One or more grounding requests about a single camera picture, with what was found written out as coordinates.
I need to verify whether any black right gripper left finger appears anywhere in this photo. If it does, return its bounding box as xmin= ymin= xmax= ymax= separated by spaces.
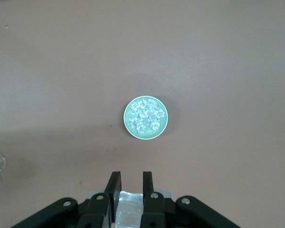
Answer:
xmin=4 ymin=171 xmax=123 ymax=228

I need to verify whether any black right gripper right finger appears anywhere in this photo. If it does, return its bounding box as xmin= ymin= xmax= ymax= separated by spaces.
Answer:
xmin=142 ymin=171 xmax=243 ymax=228

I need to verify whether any clear ice cube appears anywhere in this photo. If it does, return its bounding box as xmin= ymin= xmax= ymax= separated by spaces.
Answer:
xmin=113 ymin=190 xmax=145 ymax=228

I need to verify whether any clear ice cubes heap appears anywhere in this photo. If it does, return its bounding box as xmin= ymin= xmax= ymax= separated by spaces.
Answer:
xmin=128 ymin=97 xmax=166 ymax=134

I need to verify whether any green ceramic bowl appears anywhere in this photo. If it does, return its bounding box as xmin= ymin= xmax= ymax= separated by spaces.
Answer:
xmin=123 ymin=95 xmax=169 ymax=141

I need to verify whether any brown table cover sheet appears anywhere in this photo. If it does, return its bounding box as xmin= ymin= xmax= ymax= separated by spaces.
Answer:
xmin=0 ymin=0 xmax=285 ymax=228

